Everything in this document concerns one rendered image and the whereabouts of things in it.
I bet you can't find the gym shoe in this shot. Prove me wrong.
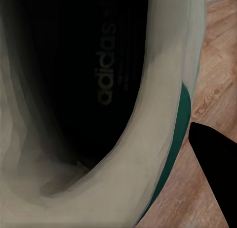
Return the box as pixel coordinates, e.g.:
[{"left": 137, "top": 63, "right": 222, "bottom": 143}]
[{"left": 0, "top": 0, "right": 207, "bottom": 228}]

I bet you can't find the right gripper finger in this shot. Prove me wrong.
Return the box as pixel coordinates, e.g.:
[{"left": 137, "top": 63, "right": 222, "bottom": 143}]
[{"left": 188, "top": 122, "right": 237, "bottom": 228}]

